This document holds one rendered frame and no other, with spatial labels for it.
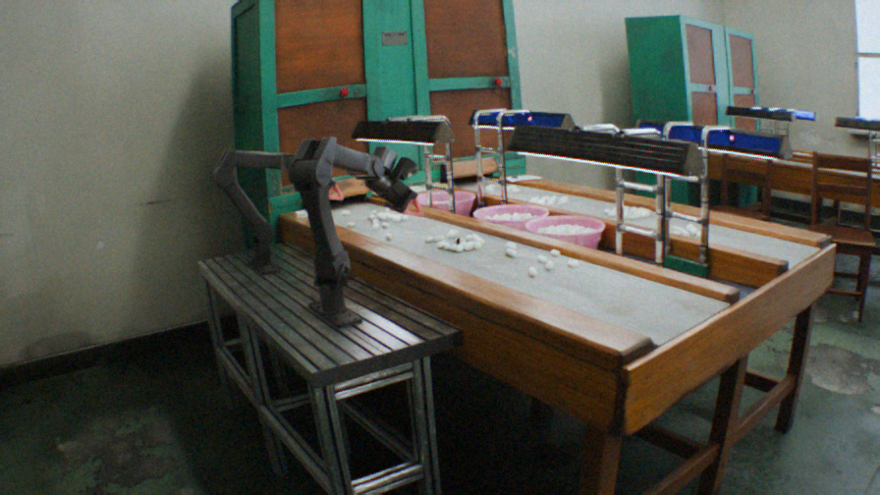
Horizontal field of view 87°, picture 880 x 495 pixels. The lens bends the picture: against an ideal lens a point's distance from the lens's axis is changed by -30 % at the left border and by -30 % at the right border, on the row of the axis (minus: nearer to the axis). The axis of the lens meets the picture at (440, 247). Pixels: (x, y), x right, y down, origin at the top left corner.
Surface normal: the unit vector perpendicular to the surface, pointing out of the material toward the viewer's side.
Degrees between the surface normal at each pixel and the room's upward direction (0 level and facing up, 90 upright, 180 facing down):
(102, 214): 90
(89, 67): 90
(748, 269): 90
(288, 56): 90
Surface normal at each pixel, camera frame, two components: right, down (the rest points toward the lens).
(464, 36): 0.55, 0.18
